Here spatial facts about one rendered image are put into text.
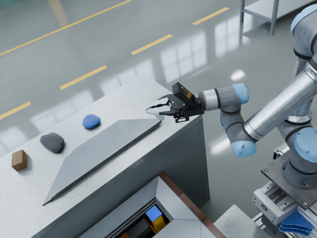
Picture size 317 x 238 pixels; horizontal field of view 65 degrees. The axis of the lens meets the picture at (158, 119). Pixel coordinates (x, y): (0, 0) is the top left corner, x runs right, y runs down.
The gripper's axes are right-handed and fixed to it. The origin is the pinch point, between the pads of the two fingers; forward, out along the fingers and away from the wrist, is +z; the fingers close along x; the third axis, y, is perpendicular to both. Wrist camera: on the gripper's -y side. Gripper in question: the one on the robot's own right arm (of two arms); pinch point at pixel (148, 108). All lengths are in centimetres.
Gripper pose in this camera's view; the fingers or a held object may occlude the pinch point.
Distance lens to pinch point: 89.6
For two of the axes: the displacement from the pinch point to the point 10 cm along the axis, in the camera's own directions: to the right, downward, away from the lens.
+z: -9.8, 2.0, 0.7
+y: 1.8, 5.8, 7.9
